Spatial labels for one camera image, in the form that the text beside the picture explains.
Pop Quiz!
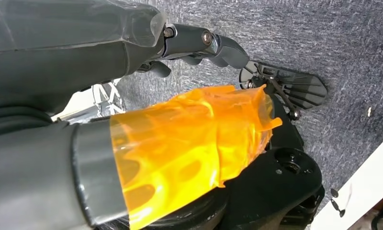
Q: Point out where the black robot foot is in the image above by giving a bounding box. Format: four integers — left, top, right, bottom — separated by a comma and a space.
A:
239, 60, 328, 110

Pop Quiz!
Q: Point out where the white desk side panel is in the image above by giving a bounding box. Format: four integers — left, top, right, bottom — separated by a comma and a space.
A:
310, 132, 383, 230

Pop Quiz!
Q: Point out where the ribbed grey left arm sleeve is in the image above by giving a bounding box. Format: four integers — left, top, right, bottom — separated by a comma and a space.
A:
0, 106, 54, 138

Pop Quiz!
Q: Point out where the orange tape wrap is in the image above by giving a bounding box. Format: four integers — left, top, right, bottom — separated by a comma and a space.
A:
109, 84, 283, 230

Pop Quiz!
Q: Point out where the white object with marks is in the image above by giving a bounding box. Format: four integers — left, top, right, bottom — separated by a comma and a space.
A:
51, 79, 126, 125

